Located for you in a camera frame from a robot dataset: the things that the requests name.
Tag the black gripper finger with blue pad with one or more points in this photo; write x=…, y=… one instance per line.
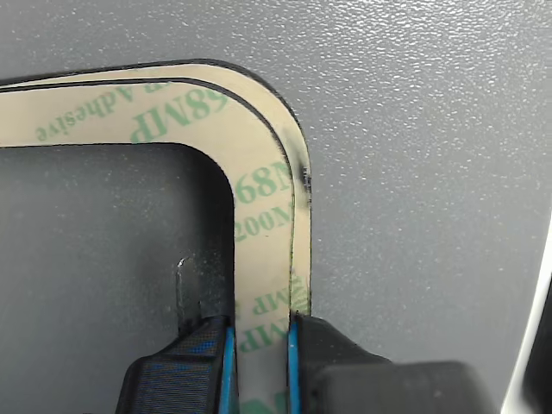
x=181, y=371
x=345, y=379

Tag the tan rectangular adhesive frame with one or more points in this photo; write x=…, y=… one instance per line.
x=259, y=259
x=301, y=250

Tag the grey flat base plate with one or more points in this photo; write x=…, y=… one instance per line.
x=409, y=129

